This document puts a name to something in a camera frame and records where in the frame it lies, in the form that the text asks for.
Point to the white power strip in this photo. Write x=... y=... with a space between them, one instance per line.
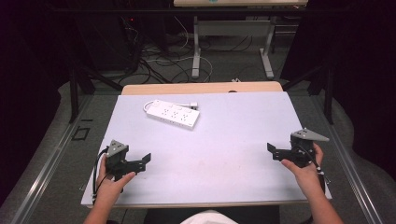
x=172 y=114

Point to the black metal stand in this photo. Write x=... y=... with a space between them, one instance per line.
x=328 y=93
x=74 y=93

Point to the wooden table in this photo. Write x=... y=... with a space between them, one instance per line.
x=186 y=88

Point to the black computer tower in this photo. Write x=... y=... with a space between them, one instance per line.
x=106 y=40

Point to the person's white clothing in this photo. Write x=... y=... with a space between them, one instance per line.
x=208 y=217

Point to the person's right hand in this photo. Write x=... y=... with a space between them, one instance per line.
x=309 y=177

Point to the white power plug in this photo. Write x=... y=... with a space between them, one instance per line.
x=194 y=105

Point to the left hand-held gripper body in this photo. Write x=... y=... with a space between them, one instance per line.
x=116 y=161

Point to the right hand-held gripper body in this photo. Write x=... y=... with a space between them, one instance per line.
x=302 y=154

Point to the white desk with metal legs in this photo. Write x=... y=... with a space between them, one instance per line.
x=233 y=28

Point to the square floor socket plate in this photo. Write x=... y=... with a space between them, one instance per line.
x=81 y=133

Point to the black horizontal bar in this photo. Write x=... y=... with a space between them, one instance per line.
x=186 y=11

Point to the person's left hand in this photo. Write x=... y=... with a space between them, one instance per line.
x=109 y=188

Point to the white table board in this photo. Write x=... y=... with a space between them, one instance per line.
x=218 y=161

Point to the metal floor rail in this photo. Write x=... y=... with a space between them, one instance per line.
x=351 y=174
x=46 y=177

